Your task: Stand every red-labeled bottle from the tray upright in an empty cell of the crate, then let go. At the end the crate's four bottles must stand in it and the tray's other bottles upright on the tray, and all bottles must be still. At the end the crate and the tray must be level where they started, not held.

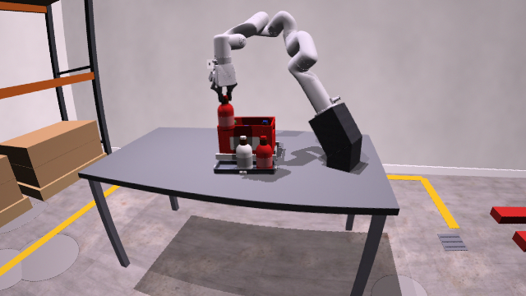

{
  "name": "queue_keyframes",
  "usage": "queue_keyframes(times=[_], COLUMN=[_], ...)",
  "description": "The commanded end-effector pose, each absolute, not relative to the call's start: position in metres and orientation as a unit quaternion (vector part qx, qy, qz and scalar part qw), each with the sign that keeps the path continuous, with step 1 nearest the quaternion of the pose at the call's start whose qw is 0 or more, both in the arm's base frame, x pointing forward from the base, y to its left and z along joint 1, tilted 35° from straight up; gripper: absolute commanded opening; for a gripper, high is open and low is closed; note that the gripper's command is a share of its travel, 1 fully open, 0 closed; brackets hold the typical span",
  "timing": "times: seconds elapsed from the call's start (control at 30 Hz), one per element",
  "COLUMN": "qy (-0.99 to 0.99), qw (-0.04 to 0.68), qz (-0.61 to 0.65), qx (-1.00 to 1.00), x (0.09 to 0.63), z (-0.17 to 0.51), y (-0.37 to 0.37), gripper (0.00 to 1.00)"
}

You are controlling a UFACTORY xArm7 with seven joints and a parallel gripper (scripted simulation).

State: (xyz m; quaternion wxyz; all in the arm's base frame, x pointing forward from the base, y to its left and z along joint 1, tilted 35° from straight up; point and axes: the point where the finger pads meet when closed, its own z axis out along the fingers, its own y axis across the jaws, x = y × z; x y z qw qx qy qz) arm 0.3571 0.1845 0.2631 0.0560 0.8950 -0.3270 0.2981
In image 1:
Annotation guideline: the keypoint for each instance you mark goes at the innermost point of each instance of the white bottle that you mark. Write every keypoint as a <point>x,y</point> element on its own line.
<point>244,154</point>

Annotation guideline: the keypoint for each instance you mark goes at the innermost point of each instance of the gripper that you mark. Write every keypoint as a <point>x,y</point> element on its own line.
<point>224,75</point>

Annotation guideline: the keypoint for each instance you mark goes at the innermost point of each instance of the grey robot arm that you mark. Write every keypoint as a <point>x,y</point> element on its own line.
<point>298,66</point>

